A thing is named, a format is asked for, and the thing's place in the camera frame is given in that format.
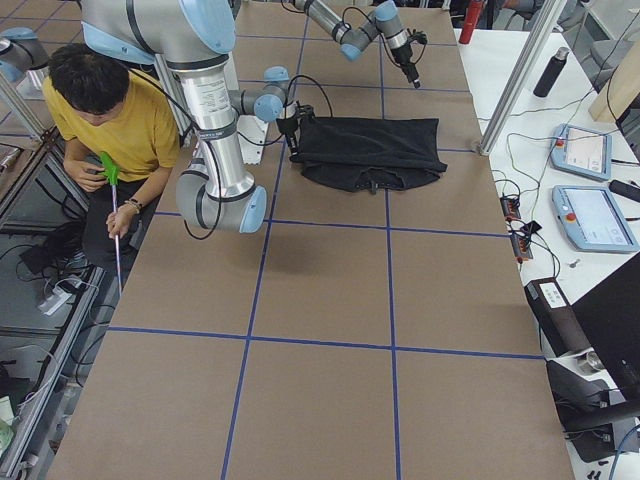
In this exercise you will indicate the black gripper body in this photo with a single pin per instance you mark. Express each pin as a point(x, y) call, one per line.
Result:
point(403, 57)
point(289, 127)

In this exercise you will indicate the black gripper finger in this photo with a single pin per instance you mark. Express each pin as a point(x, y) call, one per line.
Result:
point(414, 81)
point(293, 148)

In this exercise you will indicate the black printed t-shirt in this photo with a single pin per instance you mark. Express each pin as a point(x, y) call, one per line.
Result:
point(362, 154)

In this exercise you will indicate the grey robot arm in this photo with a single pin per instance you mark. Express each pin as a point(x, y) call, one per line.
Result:
point(195, 38)
point(382, 22)

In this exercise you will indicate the red bottle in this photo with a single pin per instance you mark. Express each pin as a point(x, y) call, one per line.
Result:
point(472, 16)

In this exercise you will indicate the black bottle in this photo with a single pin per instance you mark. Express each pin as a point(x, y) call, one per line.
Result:
point(551, 72)

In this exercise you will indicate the person in yellow shirt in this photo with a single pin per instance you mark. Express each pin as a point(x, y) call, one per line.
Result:
point(99, 105)

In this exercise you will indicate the far blue teach pendant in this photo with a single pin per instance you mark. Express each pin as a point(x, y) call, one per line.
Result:
point(583, 152)

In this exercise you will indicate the blue teach pendant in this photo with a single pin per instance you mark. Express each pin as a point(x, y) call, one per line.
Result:
point(592, 220)
point(583, 152)

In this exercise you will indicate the near blue teach pendant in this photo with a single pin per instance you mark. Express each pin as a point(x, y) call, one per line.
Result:
point(592, 220)

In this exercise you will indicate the black monitor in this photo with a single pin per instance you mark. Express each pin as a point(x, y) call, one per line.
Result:
point(609, 317)

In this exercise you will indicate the aluminium frame post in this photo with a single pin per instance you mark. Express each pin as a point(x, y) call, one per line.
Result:
point(537, 38)

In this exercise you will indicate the green handled stick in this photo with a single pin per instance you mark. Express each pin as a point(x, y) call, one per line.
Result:
point(111, 172)

